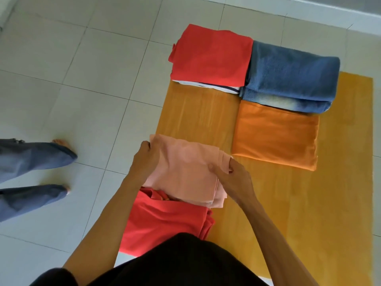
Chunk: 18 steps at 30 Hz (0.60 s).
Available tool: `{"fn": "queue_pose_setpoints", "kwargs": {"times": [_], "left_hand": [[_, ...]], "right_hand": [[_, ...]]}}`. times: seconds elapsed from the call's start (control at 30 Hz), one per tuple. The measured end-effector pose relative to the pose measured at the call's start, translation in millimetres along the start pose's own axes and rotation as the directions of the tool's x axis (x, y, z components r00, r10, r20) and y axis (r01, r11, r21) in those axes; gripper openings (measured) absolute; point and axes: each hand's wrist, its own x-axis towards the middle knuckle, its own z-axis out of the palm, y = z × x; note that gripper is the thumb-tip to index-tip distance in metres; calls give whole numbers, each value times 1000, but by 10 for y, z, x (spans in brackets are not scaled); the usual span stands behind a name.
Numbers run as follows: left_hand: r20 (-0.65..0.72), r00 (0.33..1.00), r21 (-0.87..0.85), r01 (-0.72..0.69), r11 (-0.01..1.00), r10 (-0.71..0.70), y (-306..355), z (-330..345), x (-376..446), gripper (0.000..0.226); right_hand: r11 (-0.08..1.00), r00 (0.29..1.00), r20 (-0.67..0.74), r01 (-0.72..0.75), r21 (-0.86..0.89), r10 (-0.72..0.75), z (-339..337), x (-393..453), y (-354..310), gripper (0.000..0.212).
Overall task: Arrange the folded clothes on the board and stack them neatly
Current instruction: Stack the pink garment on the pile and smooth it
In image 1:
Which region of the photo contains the person's right hand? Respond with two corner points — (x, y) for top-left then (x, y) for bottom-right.
(208, 158), (258, 207)

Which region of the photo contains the person's left hand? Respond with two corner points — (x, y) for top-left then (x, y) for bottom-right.
(130, 141), (161, 180)

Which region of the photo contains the pink cloth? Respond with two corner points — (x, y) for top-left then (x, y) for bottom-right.
(142, 134), (233, 209)

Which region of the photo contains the person's right forearm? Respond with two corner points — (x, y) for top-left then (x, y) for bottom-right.
(240, 195), (318, 286)

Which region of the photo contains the person's left forearm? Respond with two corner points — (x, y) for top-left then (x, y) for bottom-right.
(63, 172), (143, 278)

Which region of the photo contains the folded orange cloth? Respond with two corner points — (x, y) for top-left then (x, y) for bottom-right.
(231, 100), (320, 172)

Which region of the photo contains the crumpled red cloth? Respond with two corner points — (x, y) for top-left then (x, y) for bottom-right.
(119, 187), (216, 258)

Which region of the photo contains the folded white striped cloth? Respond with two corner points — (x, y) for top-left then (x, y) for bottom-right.
(172, 79), (240, 95)

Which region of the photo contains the person's black clothing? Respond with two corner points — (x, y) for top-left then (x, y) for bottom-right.
(30, 233), (270, 286)

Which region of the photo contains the folded red cloth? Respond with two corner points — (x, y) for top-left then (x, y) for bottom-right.
(168, 24), (254, 88)

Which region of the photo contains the folded blue towel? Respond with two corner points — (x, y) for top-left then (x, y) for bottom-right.
(239, 41), (341, 115)

